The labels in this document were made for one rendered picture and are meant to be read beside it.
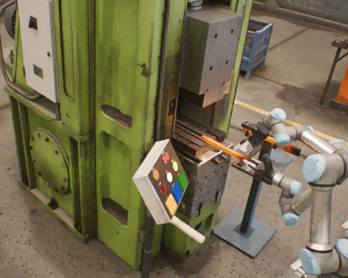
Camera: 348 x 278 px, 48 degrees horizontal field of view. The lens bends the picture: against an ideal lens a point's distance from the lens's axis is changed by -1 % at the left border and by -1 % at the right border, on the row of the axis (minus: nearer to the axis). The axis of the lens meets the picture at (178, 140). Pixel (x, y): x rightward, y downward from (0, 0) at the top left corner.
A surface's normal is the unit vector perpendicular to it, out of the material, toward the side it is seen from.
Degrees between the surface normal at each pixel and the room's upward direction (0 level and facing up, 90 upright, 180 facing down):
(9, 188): 0
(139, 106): 89
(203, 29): 90
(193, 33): 90
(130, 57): 89
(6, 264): 0
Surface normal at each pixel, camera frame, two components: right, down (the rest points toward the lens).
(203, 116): -0.65, 0.35
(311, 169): -0.96, -0.08
